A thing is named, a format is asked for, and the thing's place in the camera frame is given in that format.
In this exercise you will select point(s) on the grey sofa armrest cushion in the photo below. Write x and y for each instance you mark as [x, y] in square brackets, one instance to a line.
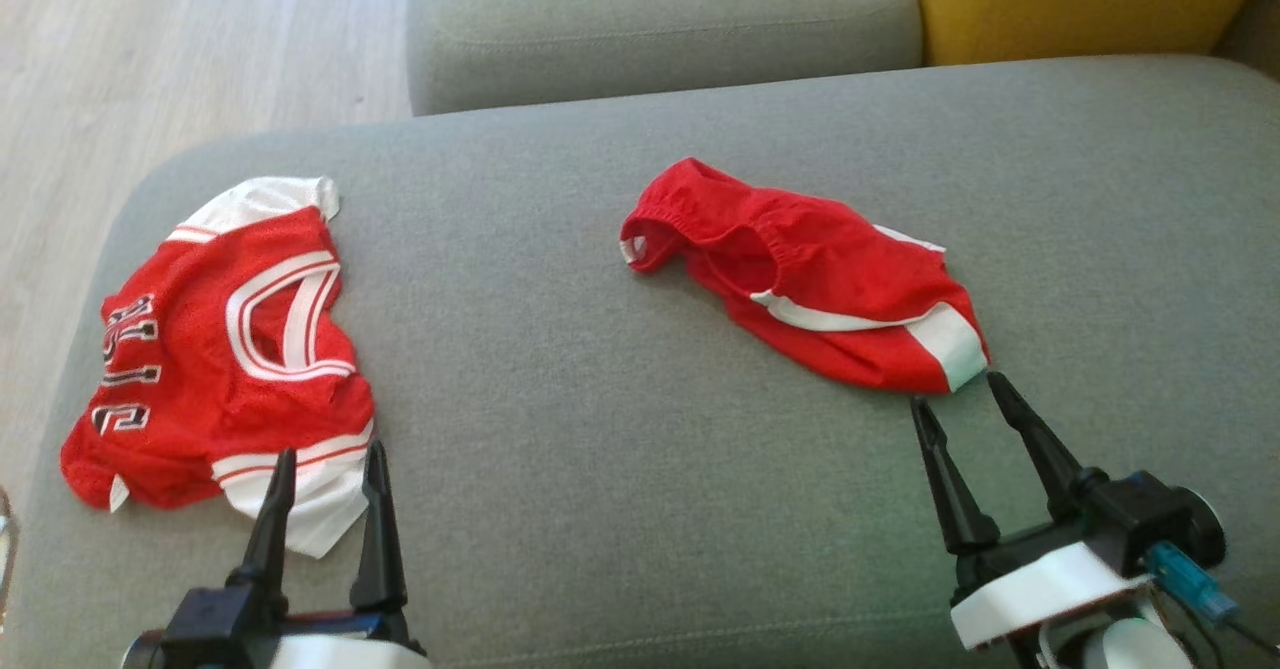
[1255, 34]

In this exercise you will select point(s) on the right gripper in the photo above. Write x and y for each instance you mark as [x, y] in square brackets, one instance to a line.
[1040, 584]

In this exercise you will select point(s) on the red white basketball jersey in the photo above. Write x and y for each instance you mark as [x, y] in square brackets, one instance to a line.
[200, 369]

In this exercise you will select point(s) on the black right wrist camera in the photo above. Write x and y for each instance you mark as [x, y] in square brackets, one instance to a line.
[1150, 514]

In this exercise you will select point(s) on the grey sofa seat cushion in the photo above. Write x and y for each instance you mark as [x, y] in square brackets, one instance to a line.
[600, 449]

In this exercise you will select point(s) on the grey sofa back cushion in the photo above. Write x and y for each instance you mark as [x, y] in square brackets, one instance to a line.
[660, 19]

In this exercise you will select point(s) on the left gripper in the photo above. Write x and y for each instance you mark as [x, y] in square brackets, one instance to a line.
[250, 634]

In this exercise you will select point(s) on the red white sports shorts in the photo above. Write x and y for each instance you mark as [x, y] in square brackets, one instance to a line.
[830, 289]

